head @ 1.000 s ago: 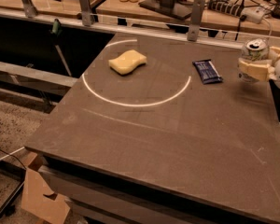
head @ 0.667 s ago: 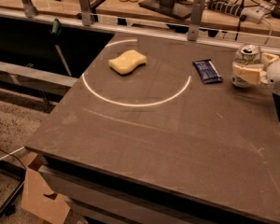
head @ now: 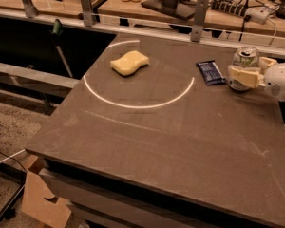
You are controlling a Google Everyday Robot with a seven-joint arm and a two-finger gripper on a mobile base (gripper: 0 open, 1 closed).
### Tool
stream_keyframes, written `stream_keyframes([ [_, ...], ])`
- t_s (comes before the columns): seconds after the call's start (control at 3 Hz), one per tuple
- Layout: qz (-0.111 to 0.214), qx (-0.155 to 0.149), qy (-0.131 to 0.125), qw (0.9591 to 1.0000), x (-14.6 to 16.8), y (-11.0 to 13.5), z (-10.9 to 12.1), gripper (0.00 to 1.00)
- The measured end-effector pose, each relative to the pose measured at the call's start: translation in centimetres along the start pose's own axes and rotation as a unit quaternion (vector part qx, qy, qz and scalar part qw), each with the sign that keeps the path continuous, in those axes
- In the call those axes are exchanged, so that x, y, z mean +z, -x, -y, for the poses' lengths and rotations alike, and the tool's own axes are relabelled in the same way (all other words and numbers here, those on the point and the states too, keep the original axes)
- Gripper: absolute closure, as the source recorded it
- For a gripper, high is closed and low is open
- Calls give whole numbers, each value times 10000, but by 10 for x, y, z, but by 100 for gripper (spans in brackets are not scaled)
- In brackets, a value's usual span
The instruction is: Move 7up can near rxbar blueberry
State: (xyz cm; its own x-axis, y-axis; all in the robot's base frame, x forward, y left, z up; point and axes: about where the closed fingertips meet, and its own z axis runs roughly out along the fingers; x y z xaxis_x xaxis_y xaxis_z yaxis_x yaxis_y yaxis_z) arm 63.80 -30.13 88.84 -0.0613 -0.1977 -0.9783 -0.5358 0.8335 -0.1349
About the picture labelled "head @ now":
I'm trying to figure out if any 7up soda can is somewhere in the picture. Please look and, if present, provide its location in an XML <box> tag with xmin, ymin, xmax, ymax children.
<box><xmin>228</xmin><ymin>47</ymin><xmax>259</xmax><ymax>91</ymax></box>

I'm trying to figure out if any middle metal bracket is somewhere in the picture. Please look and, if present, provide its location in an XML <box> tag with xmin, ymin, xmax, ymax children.
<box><xmin>80</xmin><ymin>0</ymin><xmax>96</xmax><ymax>27</ymax></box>

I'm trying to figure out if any right metal bracket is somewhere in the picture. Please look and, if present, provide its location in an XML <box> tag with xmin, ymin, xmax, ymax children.
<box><xmin>190</xmin><ymin>0</ymin><xmax>209</xmax><ymax>42</ymax></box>

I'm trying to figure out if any white power adapter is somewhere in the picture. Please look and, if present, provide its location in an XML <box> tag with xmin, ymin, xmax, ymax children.
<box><xmin>246</xmin><ymin>9</ymin><xmax>269</xmax><ymax>25</ymax></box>

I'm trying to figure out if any metal bracket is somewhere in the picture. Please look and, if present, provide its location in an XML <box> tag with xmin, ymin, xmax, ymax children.
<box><xmin>22</xmin><ymin>0</ymin><xmax>38</xmax><ymax>18</ymax></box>
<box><xmin>80</xmin><ymin>0</ymin><xmax>96</xmax><ymax>27</ymax></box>
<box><xmin>190</xmin><ymin>0</ymin><xmax>209</xmax><ymax>42</ymax></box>

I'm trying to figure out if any black chair base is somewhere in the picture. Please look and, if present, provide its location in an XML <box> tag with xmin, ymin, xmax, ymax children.
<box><xmin>0</xmin><ymin>184</ymin><xmax>25</xmax><ymax>222</ymax></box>

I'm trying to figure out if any yellow sponge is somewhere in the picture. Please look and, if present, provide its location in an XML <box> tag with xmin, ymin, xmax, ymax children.
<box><xmin>110</xmin><ymin>50</ymin><xmax>150</xmax><ymax>76</ymax></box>

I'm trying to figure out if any green handled tool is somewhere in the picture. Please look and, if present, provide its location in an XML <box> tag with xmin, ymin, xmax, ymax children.
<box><xmin>50</xmin><ymin>19</ymin><xmax>73</xmax><ymax>78</ymax></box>

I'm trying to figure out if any black power strip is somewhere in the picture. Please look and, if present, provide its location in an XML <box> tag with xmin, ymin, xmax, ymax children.
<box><xmin>211</xmin><ymin>0</ymin><xmax>248</xmax><ymax>17</ymax></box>

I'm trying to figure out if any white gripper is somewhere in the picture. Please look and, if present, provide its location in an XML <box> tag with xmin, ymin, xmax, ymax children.
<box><xmin>228</xmin><ymin>57</ymin><xmax>285</xmax><ymax>102</ymax></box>

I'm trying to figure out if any blue rxbar wrapper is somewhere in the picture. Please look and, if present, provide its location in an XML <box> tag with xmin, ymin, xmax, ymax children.
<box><xmin>196</xmin><ymin>60</ymin><xmax>226</xmax><ymax>86</ymax></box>

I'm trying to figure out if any left metal bracket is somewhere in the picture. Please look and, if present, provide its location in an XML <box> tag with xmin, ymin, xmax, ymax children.
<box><xmin>22</xmin><ymin>0</ymin><xmax>38</xmax><ymax>18</ymax></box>

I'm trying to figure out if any black monitor stand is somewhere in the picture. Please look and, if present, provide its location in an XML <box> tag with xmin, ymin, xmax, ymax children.
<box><xmin>142</xmin><ymin>0</ymin><xmax>196</xmax><ymax>20</ymax></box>

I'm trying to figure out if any cardboard box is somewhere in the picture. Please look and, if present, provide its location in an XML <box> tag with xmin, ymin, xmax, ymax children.
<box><xmin>22</xmin><ymin>155</ymin><xmax>71</xmax><ymax>228</ymax></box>

